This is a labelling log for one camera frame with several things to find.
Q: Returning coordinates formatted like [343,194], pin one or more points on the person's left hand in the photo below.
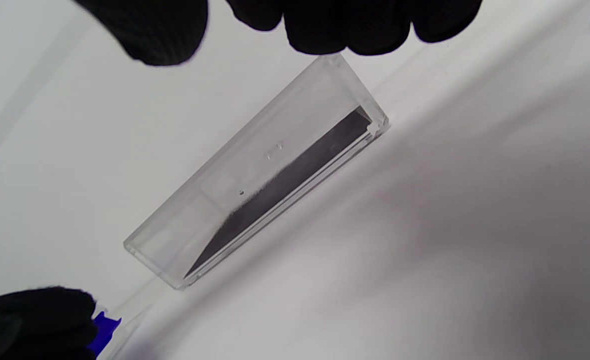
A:
[34,325]

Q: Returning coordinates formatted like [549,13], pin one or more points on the person's right hand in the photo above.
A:
[345,25]

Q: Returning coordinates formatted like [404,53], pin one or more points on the clear plastic box blue clips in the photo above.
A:
[105,331]

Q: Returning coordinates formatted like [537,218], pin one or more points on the clear drawer organizer black bottom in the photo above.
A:
[274,190]

